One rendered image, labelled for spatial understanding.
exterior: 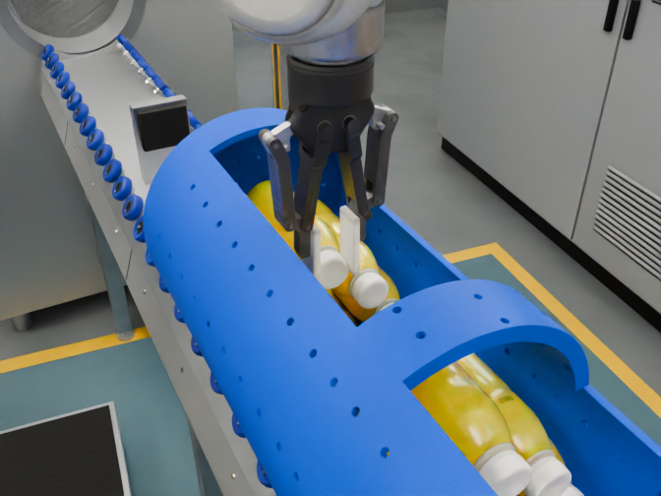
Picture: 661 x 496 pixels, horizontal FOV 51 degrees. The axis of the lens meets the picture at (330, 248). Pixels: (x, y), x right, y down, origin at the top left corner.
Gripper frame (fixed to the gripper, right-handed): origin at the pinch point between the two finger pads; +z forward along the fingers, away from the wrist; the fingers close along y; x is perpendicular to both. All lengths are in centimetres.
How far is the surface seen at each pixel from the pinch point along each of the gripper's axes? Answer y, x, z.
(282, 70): -30, -80, 12
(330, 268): 0.3, 0.5, 2.1
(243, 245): 9.1, -0.5, -2.9
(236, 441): 11.6, -1.8, 24.9
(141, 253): 11, -45, 25
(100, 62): -3, -140, 25
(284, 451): 13.6, 18.2, 3.8
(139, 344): 4, -130, 117
